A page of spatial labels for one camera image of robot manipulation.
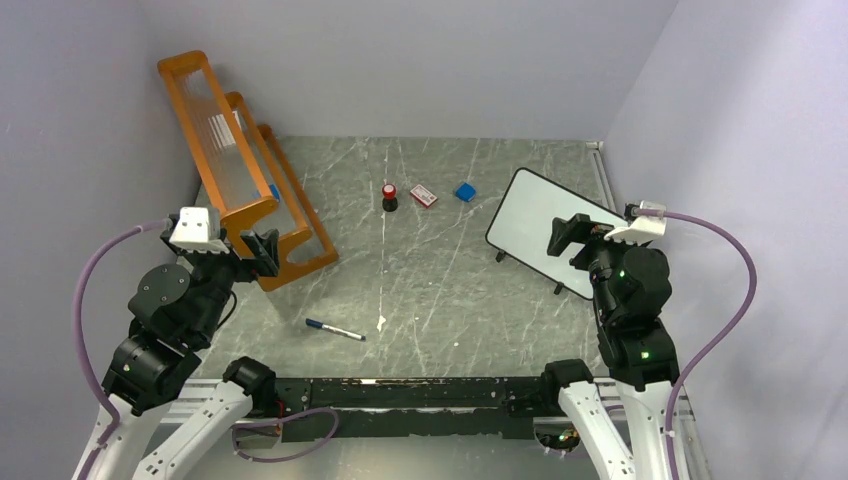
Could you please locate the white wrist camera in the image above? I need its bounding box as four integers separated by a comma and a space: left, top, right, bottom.
167, 206, 230, 255
604, 200, 667, 246

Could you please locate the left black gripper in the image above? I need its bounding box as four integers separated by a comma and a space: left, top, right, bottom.
163, 225, 279, 341

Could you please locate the white whiteboard black frame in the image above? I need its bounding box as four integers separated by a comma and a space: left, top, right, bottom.
485, 167, 627, 300

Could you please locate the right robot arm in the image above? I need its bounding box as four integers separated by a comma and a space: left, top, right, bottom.
539, 214, 685, 479

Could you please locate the aluminium frame rail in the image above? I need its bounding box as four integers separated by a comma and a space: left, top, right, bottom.
163, 377, 712, 479

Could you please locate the blue eraser block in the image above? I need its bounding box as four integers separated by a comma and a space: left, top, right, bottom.
454, 182, 477, 202

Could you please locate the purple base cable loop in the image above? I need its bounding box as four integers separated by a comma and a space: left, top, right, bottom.
230, 406, 341, 464

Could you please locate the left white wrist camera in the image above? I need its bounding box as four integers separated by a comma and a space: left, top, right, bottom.
167, 206, 230, 255

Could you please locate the red white small box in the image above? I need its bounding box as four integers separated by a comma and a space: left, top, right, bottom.
410, 184, 438, 209

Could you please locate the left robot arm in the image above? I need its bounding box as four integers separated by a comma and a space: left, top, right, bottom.
72, 220, 280, 479

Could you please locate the orange wooden shelf rack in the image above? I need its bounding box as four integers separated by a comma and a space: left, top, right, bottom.
158, 50, 339, 292

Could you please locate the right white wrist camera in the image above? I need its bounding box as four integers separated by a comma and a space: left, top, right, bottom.
604, 200, 667, 246

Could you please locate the blue white marker pen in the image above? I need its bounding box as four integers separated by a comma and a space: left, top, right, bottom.
305, 318, 367, 342

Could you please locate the red black stamp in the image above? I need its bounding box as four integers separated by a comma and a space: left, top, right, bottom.
381, 183, 399, 212

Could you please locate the blue object on shelf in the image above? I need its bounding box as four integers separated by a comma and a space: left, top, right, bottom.
269, 184, 281, 202

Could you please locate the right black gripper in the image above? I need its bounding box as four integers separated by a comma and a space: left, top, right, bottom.
547, 211, 648, 321

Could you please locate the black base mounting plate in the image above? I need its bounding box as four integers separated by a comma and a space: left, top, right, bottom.
276, 376, 566, 442

